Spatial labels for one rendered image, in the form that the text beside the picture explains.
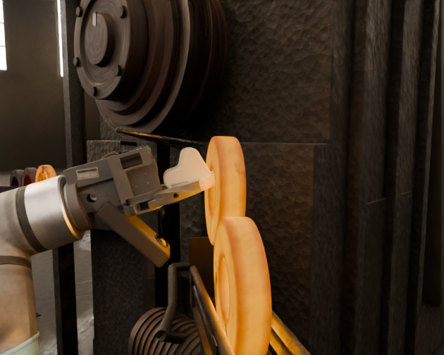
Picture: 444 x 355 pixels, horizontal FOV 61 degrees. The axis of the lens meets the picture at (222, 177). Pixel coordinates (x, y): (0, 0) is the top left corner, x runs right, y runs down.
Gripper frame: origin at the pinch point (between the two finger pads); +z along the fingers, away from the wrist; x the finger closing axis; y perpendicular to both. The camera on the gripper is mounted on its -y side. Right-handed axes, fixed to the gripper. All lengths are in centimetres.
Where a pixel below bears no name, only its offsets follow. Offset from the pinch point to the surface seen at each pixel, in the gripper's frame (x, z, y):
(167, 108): 36.0, -3.0, 13.3
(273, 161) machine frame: 22.6, 14.3, -3.5
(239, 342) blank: -19.9, -5.3, -12.2
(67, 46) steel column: 717, -118, 214
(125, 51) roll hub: 34.0, -8.3, 27.3
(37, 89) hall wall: 1052, -279, 213
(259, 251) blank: -17.9, -0.9, -5.2
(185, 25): 30.4, 5.5, 28.6
